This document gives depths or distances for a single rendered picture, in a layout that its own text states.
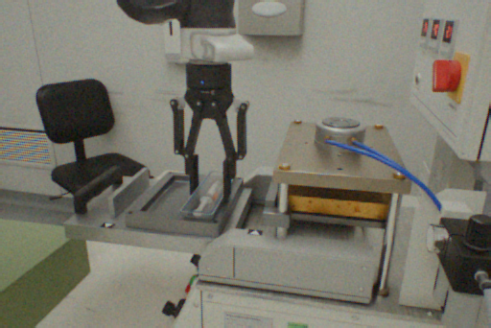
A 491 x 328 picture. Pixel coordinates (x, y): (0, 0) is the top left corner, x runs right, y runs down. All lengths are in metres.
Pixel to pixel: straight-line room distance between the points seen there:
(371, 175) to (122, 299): 0.58
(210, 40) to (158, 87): 1.84
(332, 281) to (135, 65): 2.06
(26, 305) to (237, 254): 0.44
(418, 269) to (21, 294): 0.66
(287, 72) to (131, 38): 0.90
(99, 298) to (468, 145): 0.74
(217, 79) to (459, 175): 0.39
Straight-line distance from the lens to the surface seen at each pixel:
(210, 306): 0.66
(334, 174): 0.56
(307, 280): 0.60
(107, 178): 0.84
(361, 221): 0.62
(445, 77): 0.56
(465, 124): 0.53
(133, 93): 2.52
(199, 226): 0.66
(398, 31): 2.17
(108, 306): 0.91
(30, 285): 0.87
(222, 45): 0.60
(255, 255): 0.59
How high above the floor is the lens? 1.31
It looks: 22 degrees down
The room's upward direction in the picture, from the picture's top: straight up
